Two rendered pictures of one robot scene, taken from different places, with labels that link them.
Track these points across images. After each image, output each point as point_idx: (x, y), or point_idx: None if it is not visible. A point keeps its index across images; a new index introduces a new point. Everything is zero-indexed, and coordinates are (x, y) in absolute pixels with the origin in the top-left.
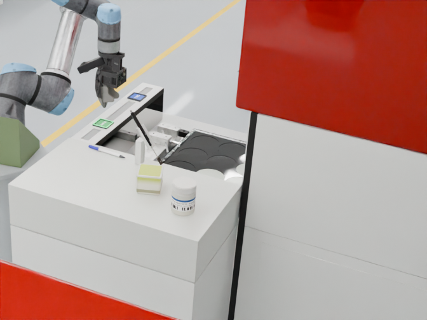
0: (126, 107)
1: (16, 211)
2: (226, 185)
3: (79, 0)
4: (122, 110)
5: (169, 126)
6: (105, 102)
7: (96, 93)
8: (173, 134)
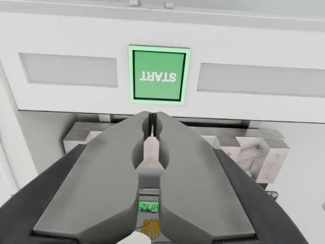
0: (321, 85)
1: None
2: None
3: None
4: (292, 83)
5: (271, 167)
6: (149, 135)
7: (43, 174)
8: (253, 169)
